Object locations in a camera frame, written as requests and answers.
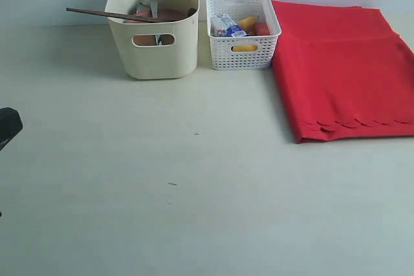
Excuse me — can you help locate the brown wooden plate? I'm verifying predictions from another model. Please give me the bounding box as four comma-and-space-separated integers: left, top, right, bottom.
133, 7, 187, 47

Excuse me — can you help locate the stainless steel cup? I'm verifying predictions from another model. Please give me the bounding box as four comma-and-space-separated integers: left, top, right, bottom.
136, 2, 151, 16

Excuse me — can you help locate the cream plastic bin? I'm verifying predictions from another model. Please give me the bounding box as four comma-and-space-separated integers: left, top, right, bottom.
105, 0, 200, 80

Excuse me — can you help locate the dark wooden chopstick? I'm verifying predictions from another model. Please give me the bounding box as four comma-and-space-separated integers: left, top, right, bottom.
105, 12, 164, 23
66, 7, 168, 23

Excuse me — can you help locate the yellow cheese wedge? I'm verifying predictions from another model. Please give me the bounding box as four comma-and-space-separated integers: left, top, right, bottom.
237, 16, 257, 36

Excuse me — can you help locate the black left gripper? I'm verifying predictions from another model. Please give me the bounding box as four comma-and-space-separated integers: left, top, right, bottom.
0, 107, 23, 150

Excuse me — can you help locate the blue white milk carton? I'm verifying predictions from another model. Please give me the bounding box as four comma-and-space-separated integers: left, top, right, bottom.
210, 14, 248, 37

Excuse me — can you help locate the red table cloth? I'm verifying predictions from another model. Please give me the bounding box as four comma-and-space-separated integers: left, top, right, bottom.
272, 1, 413, 143

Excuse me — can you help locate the yellow orange fruit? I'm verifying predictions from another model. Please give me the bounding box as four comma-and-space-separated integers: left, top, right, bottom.
232, 45, 258, 52

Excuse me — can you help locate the wooden spoon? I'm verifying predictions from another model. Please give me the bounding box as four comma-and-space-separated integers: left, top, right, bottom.
187, 8, 197, 17

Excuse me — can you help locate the red sausage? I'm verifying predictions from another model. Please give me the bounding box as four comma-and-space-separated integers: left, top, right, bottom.
254, 22, 270, 36

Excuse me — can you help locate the white perforated plastic basket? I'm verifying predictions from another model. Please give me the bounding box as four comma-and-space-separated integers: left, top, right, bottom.
206, 0, 281, 70

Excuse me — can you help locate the silver table knife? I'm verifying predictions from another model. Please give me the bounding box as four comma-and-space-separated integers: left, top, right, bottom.
149, 0, 162, 46

